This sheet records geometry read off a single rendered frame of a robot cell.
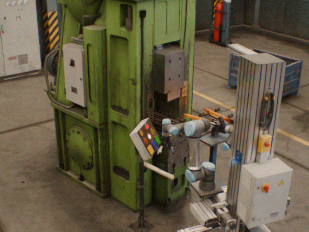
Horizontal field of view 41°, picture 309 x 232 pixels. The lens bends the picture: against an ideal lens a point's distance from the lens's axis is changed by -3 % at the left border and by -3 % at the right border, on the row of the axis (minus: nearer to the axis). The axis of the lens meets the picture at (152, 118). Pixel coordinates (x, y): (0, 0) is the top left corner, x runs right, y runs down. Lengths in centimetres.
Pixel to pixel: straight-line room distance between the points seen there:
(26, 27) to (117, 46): 506
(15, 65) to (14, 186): 426
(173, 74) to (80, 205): 185
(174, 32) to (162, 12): 30
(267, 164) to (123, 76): 174
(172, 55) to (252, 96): 129
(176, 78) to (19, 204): 231
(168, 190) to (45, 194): 148
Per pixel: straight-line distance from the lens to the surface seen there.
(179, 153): 466
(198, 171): 358
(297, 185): 558
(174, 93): 437
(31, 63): 937
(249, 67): 314
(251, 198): 332
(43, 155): 606
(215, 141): 475
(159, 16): 419
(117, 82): 440
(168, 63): 419
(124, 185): 479
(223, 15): 1156
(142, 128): 396
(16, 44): 916
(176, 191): 491
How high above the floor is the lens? 289
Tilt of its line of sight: 24 degrees down
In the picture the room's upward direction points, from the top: 1 degrees clockwise
